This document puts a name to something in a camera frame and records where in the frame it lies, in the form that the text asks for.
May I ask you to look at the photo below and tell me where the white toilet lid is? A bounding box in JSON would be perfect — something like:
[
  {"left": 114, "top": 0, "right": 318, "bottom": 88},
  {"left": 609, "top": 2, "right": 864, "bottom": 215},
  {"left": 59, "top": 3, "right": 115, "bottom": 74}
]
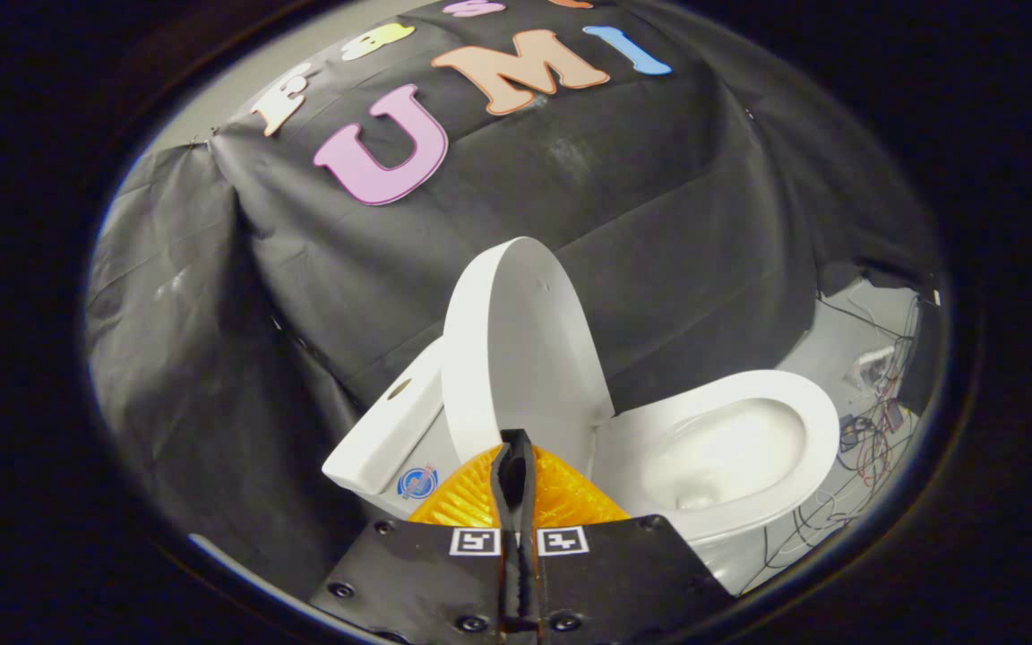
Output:
[{"left": 441, "top": 236, "right": 615, "bottom": 477}]

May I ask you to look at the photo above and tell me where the tangle of thin cables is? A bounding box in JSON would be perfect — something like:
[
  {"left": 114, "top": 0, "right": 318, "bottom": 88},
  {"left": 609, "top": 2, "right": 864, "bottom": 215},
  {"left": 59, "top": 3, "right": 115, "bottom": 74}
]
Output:
[{"left": 740, "top": 291, "right": 929, "bottom": 597}]

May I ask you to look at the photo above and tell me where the white toilet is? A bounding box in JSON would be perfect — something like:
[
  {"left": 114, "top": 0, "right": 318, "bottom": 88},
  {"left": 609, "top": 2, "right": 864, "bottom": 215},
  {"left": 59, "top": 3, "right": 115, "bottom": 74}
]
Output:
[{"left": 322, "top": 339, "right": 842, "bottom": 597}]

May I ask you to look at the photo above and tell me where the black backdrop cloth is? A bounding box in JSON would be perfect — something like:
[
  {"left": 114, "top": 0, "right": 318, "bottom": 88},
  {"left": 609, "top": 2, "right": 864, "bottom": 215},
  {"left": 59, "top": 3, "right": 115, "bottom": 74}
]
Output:
[{"left": 86, "top": 0, "right": 942, "bottom": 601}]

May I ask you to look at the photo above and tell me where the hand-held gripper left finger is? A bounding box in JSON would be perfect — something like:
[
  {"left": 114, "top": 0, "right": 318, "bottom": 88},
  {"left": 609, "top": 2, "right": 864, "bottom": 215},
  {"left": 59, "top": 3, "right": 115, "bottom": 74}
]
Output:
[{"left": 310, "top": 429, "right": 519, "bottom": 645}]

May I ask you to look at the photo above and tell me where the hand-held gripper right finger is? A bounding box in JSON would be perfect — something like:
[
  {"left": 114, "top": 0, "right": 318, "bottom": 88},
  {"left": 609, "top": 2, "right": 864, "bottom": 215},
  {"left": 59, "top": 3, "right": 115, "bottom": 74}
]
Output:
[{"left": 517, "top": 429, "right": 737, "bottom": 645}]

